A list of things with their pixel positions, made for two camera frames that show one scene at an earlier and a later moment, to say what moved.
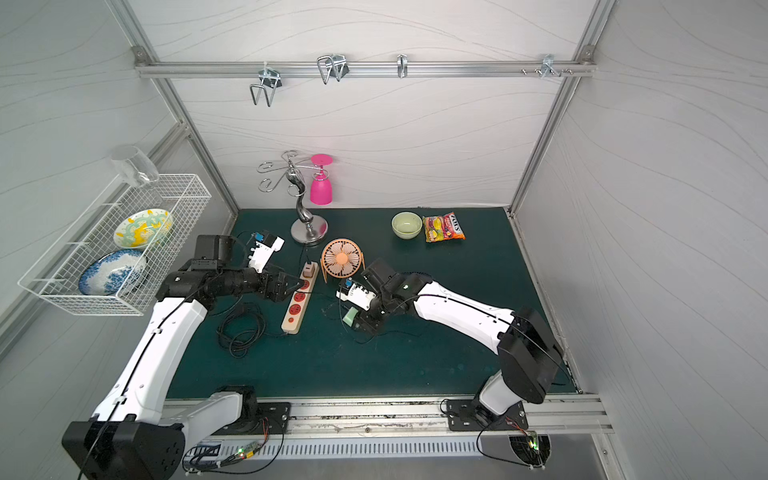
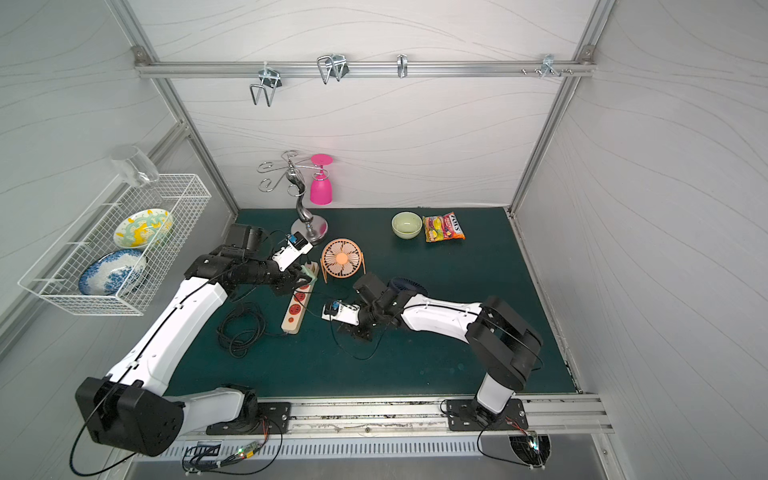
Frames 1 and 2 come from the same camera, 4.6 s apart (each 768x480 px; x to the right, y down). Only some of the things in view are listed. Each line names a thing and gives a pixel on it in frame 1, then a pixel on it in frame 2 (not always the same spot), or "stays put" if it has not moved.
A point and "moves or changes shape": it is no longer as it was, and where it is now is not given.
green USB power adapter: [350, 316] moves or changes shape
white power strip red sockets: [293, 316] stays put
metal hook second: [332, 65] stays put
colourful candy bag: [438, 228] stays put
